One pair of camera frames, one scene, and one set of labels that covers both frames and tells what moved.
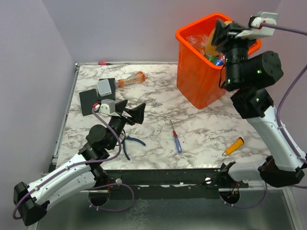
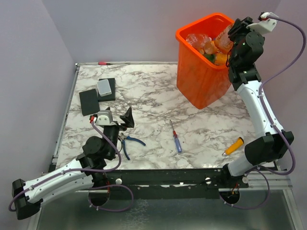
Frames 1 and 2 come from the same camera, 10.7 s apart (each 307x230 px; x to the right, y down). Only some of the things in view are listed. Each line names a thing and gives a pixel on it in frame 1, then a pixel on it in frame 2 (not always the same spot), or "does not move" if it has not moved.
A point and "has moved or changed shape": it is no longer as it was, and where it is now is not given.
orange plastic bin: x=199 y=80 does not move
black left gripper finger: x=137 y=113 to x=128 y=119
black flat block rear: x=112 y=96 does not move
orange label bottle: x=210 y=48 to x=220 y=59
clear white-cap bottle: x=198 y=41 does not move
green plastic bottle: x=211 y=58 does not move
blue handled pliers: x=128 y=137 does not move
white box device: x=104 y=87 does not move
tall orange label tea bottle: x=138 y=77 has moved or changed shape
